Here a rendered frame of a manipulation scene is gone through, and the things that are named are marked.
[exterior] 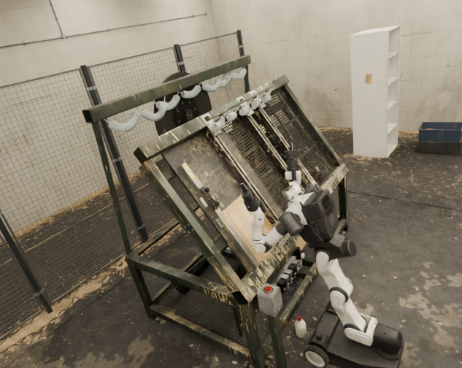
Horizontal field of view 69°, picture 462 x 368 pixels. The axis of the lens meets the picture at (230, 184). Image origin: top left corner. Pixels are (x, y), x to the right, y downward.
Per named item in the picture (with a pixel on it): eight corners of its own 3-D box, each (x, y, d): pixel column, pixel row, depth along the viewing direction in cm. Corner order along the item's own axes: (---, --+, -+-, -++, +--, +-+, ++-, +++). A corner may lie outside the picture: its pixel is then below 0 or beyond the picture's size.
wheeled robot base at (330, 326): (407, 339, 271) (409, 309, 257) (393, 396, 235) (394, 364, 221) (330, 312, 308) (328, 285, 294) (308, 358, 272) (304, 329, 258)
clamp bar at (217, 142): (277, 238, 281) (298, 230, 264) (193, 123, 276) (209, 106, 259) (283, 231, 288) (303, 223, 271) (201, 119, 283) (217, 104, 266)
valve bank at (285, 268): (287, 309, 252) (283, 285, 242) (270, 303, 260) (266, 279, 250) (312, 267, 287) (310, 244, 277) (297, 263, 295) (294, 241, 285)
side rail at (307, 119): (332, 169, 388) (340, 165, 380) (277, 91, 383) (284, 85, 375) (335, 166, 393) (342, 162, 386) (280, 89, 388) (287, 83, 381)
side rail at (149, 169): (230, 292, 240) (239, 290, 232) (138, 168, 235) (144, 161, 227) (234, 286, 244) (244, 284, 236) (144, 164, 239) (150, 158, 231)
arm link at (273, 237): (268, 247, 245) (287, 228, 233) (265, 258, 234) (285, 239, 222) (255, 237, 244) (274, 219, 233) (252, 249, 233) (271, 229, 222)
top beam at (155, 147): (141, 164, 230) (147, 158, 223) (132, 152, 230) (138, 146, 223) (284, 86, 384) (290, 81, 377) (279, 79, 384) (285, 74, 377)
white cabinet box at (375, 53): (386, 158, 580) (388, 30, 493) (353, 155, 617) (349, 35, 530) (397, 145, 619) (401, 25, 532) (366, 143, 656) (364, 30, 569)
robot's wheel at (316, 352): (320, 366, 271) (334, 360, 257) (317, 372, 268) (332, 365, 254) (301, 348, 275) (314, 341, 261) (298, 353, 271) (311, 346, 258)
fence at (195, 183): (253, 269, 253) (256, 267, 250) (178, 166, 249) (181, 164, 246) (256, 264, 257) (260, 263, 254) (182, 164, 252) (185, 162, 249)
